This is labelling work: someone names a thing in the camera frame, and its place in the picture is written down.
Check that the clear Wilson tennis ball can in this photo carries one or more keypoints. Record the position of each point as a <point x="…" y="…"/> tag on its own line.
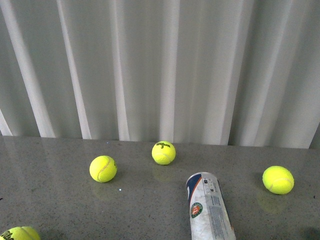
<point x="208" y="215"/>

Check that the Wilson 3 tennis ball centre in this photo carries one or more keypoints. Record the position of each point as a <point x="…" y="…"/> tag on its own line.
<point x="163" y="152"/>

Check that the wilson 3 tennis ball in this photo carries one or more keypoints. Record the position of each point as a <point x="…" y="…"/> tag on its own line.
<point x="163" y="152"/>
<point x="20" y="233"/>

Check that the plain yellow tennis ball left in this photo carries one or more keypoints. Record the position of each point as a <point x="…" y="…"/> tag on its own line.
<point x="103" y="169"/>

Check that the yellow tennis ball right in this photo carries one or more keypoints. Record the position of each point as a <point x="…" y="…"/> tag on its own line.
<point x="278" y="180"/>

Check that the Wilson 3 tennis ball near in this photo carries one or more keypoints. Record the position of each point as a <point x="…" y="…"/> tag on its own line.
<point x="20" y="233"/>

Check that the white pleated curtain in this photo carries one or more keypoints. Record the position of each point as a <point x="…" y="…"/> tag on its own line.
<point x="218" y="72"/>

